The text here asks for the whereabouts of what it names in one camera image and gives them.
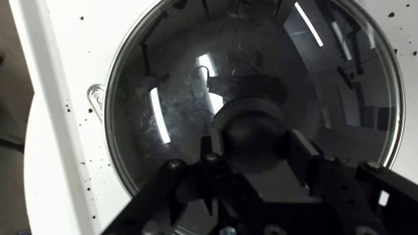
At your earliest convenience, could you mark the white plastic tray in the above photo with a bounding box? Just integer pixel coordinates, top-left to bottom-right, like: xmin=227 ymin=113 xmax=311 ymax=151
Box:
xmin=10 ymin=0 xmax=418 ymax=235

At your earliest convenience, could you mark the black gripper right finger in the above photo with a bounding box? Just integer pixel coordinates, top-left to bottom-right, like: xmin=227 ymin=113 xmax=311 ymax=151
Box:
xmin=286 ymin=129 xmax=336 ymax=198

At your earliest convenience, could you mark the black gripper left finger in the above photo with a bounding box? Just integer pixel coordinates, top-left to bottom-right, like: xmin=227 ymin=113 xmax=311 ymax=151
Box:
xmin=199 ymin=113 xmax=229 ymax=215

